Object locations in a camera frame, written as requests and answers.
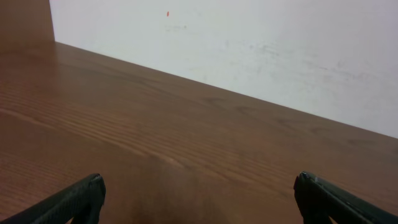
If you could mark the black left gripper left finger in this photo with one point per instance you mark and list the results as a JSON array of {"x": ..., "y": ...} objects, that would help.
[{"x": 79, "y": 203}]

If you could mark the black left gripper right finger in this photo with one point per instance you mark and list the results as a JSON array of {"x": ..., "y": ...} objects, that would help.
[{"x": 319, "y": 201}]

